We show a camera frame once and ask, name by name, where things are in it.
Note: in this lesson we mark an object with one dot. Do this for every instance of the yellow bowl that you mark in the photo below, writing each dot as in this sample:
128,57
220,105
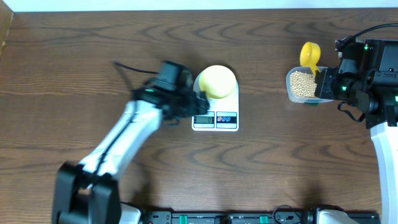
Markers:
217,82

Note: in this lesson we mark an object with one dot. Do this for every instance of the yellow measuring scoop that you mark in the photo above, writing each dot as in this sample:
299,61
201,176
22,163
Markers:
310,55

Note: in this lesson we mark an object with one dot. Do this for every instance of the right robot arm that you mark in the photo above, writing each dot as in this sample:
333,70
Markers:
366,79

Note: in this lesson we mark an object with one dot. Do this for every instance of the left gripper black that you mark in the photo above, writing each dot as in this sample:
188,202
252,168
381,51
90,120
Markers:
195,111

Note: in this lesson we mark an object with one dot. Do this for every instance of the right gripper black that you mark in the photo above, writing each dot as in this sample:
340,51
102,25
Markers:
323,79

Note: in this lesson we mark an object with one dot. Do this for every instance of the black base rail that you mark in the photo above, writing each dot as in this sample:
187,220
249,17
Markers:
165,217

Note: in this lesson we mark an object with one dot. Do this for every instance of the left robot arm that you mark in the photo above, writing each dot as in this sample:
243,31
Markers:
89,191

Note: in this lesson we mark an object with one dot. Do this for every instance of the white digital kitchen scale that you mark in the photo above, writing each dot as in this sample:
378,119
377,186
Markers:
222,115

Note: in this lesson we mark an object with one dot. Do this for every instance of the clear plastic container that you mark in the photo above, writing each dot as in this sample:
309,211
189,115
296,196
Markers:
296,99

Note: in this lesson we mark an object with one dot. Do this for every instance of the soybeans in container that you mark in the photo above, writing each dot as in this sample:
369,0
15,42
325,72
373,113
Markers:
303,84

